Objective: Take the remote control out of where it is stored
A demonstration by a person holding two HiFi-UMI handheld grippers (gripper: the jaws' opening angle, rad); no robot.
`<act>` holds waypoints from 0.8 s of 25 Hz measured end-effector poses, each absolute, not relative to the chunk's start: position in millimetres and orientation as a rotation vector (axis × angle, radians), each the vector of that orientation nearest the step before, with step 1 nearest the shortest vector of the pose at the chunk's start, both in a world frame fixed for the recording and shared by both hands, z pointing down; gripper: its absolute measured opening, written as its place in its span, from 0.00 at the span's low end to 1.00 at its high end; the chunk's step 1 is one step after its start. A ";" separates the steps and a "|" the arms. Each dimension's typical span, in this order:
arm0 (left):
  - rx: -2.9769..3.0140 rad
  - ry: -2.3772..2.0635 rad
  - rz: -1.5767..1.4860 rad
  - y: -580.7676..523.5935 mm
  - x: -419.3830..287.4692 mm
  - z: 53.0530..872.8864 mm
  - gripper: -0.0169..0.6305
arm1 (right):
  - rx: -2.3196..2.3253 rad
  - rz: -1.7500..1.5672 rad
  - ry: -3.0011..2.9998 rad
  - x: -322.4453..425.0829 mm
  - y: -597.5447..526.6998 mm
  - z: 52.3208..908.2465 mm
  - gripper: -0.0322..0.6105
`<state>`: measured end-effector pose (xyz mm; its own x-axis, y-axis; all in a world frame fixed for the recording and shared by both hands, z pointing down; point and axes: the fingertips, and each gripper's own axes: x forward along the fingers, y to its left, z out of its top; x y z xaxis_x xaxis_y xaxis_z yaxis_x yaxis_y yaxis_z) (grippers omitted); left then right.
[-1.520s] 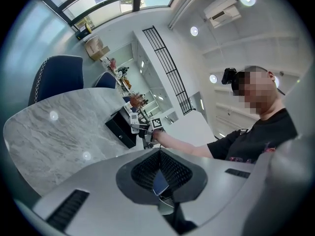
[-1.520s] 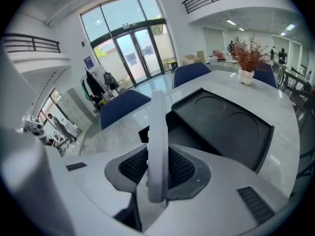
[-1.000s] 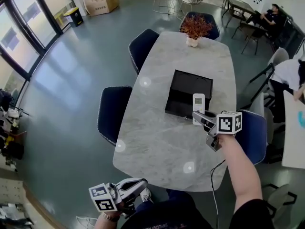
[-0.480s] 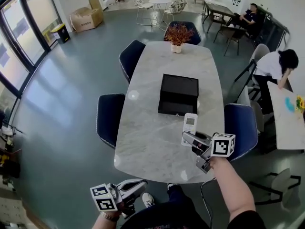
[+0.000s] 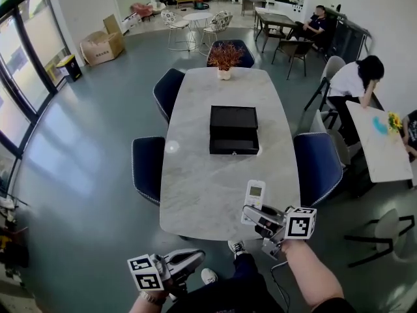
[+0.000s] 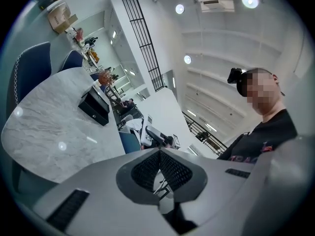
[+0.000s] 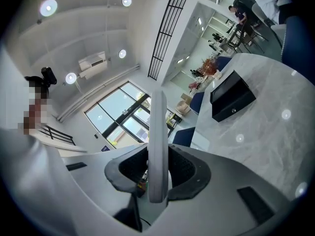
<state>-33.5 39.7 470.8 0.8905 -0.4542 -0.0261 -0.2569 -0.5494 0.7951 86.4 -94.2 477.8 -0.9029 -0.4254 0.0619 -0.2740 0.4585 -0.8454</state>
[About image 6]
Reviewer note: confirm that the person's black t-shirt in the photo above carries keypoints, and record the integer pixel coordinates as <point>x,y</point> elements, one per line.
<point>268,136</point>

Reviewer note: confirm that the orange plant in white pot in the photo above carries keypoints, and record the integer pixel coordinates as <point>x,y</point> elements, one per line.
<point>105,76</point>

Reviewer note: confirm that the person's head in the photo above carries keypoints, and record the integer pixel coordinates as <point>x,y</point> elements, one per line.
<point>263,92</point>

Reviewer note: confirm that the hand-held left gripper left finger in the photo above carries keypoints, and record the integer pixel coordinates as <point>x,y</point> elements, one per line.
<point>103,193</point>

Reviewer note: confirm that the black metal railing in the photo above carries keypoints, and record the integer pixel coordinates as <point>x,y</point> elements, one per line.
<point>209,139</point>
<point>145,45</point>

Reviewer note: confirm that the black head-worn camera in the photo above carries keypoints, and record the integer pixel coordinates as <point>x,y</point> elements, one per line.
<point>235,76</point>

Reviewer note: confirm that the round ceiling light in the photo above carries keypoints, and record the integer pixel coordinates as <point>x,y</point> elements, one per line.
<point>250,0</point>
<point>179,9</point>
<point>187,59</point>

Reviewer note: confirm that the black box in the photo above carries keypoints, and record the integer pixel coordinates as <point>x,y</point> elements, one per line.
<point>94,104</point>

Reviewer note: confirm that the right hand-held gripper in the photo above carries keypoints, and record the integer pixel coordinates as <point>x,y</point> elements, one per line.
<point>169,142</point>

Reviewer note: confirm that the large cardboard box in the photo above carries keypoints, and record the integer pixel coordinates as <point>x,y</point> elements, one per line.
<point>59,18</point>

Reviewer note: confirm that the white ceiling air conditioner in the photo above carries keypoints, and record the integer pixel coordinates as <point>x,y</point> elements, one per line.
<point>216,0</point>

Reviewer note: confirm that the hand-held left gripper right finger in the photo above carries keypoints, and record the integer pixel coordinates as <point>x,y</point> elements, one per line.
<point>221,193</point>

